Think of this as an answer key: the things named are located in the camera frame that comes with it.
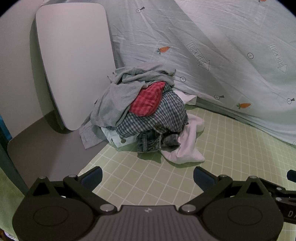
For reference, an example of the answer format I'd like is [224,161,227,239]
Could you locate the white rounded board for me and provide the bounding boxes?
[35,3,116,133]

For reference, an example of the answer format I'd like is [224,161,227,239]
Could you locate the carrot printed bed sheet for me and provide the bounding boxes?
[42,0,296,147]

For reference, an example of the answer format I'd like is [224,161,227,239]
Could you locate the light blue shirt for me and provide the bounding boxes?
[101,127,137,148]

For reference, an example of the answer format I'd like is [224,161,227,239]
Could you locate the red checked shirt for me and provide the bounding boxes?
[130,82,166,116]

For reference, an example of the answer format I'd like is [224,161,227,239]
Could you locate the blue-green plaid shirt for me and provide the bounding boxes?
[115,85,188,140]

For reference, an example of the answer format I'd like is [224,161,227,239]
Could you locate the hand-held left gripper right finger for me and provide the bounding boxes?
[179,166,271,214]

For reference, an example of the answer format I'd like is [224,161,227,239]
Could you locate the green fuzzy cloth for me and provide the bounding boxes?
[0,167,26,235]

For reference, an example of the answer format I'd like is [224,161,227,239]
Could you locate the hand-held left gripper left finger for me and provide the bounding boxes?
[25,166,117,213]

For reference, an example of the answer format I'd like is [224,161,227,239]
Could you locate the blue denim jeans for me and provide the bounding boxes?
[135,129,181,154]

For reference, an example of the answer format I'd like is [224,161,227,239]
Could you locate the white garment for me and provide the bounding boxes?
[161,90,206,164]

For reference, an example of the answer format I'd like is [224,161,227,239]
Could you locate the grey flat board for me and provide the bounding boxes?
[7,113,110,189]

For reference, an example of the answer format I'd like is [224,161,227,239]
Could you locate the grey zip hoodie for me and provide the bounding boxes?
[91,62,176,131]

